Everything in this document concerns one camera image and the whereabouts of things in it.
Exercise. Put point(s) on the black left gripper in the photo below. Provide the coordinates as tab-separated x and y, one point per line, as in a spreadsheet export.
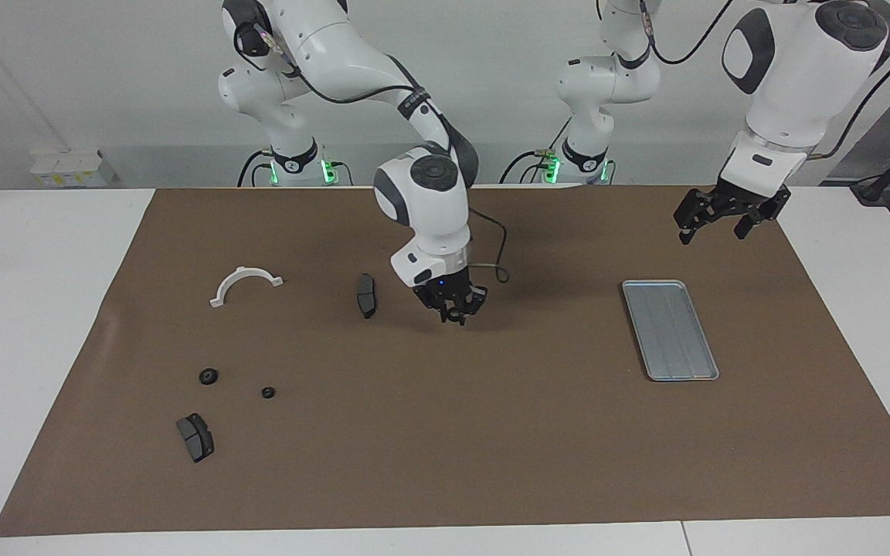
731	202

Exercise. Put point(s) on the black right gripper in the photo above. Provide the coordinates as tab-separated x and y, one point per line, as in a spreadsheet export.
449	292

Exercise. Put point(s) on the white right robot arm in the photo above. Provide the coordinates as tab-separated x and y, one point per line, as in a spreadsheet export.
429	208

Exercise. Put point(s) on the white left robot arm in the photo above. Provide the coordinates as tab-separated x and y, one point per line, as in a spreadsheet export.
793	85

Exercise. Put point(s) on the silver metal tray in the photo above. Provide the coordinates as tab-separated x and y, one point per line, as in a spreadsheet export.
673	340

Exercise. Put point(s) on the slim dark grey brake pad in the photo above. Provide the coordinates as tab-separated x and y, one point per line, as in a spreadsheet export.
366	297

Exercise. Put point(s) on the brown paper table mat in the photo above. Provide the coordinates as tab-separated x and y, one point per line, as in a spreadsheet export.
445	448

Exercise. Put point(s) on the wide dark grey brake pad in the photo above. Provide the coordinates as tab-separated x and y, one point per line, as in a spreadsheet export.
196	440

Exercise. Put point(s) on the white curved plastic bracket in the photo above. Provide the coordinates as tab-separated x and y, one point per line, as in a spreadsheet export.
242	272

